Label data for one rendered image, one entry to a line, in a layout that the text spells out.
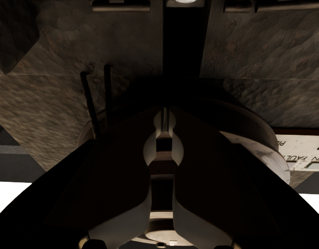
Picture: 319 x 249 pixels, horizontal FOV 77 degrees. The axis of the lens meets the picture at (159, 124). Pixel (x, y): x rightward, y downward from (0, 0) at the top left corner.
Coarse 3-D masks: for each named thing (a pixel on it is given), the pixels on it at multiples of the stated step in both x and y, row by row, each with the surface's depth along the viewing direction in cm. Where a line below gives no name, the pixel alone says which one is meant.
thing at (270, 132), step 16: (176, 80) 40; (128, 96) 41; (144, 96) 33; (160, 96) 32; (176, 96) 32; (192, 96) 32; (208, 96) 32; (224, 96) 40; (112, 112) 36; (240, 112) 34; (272, 128) 38; (80, 144) 44
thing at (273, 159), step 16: (128, 112) 33; (192, 112) 31; (208, 112) 32; (224, 112) 32; (224, 128) 29; (240, 128) 32; (256, 128) 34; (256, 144) 30; (272, 144) 37; (272, 160) 33; (288, 176) 37
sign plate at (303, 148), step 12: (276, 132) 50; (288, 132) 49; (300, 132) 49; (312, 132) 49; (288, 144) 52; (300, 144) 52; (312, 144) 52; (288, 156) 56; (300, 156) 56; (312, 156) 56; (300, 168) 61
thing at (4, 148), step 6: (0, 138) 540; (6, 138) 540; (0, 144) 527; (6, 144) 527; (12, 144) 527; (18, 144) 527; (0, 150) 547; (6, 150) 545; (12, 150) 544; (18, 150) 542; (24, 150) 541
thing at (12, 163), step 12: (0, 132) 887; (0, 156) 808; (12, 156) 807; (24, 156) 806; (0, 168) 772; (12, 168) 771; (24, 168) 771; (36, 168) 770; (0, 180) 741; (12, 180) 740; (24, 180) 739; (312, 180) 726; (300, 192) 698; (312, 192) 698
